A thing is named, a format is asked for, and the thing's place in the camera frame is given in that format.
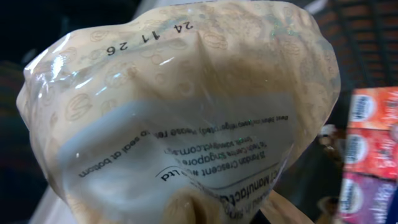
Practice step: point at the beige pouch white label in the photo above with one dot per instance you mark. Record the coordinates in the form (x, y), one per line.
(187, 114)

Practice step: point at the kleenex tissue multipack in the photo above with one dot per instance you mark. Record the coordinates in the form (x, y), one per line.
(370, 170)

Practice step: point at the grey plastic basket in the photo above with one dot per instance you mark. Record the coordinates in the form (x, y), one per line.
(363, 34)

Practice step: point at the cookie pouch brown white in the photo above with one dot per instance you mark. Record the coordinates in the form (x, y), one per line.
(333, 141)

